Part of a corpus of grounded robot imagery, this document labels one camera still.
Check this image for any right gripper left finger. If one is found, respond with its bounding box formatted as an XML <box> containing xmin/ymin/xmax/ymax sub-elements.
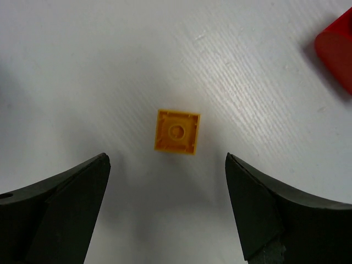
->
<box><xmin>1</xmin><ymin>153</ymin><xmax>111</xmax><ymax>263</ymax></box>

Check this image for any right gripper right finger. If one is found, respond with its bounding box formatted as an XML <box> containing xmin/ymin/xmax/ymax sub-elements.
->
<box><xmin>225</xmin><ymin>154</ymin><xmax>351</xmax><ymax>263</ymax></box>

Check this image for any orange small lego brick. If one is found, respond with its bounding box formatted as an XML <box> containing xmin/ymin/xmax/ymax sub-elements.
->
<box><xmin>154</xmin><ymin>109</ymin><xmax>201</xmax><ymax>155</ymax></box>

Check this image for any red rounded lego piece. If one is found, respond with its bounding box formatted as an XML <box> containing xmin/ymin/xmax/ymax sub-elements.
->
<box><xmin>314</xmin><ymin>9</ymin><xmax>351</xmax><ymax>94</ymax></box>

